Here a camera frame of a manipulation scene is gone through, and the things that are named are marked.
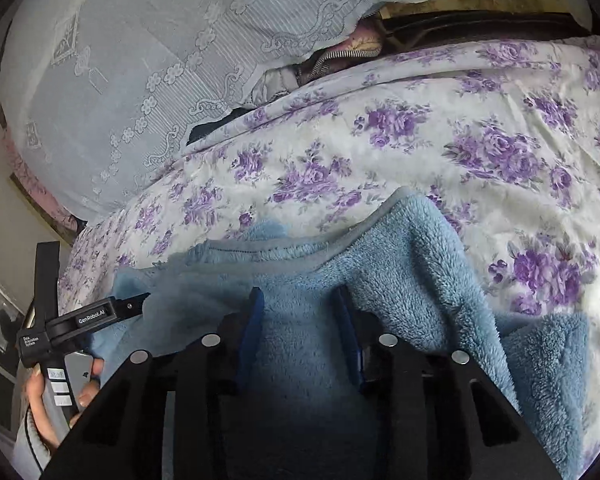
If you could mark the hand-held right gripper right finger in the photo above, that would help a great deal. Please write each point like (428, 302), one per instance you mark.
(347, 330)

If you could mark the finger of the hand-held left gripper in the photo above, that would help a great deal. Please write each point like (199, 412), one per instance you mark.
(130, 305)

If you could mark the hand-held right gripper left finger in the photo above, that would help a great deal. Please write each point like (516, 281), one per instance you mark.
(252, 320)

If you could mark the blue fleece jacket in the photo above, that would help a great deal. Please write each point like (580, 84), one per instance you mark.
(405, 270)

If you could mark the person's left forearm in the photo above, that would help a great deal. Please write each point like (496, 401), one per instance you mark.
(27, 455)

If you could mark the person's left hand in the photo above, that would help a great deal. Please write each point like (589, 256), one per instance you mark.
(40, 405)

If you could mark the pink floral quilt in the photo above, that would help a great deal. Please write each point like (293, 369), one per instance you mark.
(35, 190)

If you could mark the purple floral bedsheet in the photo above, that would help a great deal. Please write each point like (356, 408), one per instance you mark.
(430, 125)

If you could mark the white lace cover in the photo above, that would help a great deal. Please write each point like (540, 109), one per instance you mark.
(130, 60)

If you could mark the pink striped garment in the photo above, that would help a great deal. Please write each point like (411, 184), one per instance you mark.
(340, 57)

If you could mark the brown folded blankets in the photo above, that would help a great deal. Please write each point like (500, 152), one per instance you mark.
(480, 20)

